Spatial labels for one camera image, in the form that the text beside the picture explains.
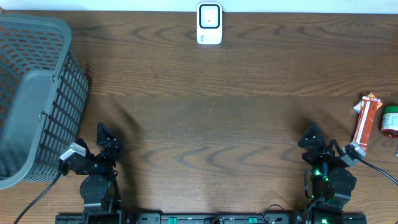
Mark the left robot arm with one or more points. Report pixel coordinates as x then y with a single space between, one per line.
100 191

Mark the orange white small box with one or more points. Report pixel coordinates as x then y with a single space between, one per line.
357 107

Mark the green lid white jar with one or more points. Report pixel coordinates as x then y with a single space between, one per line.
389 122

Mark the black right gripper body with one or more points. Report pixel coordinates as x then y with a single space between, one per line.
320 158

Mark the grey plastic basket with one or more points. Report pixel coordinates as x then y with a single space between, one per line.
43 97

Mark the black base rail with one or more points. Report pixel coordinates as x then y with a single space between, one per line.
154 218

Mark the white barcode scanner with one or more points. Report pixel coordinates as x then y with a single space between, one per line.
209 23

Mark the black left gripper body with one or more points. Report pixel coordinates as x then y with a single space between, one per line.
103 160

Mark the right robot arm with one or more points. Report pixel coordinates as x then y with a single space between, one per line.
328 184

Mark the orange snack bar wrapper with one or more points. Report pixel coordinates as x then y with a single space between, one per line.
366 117

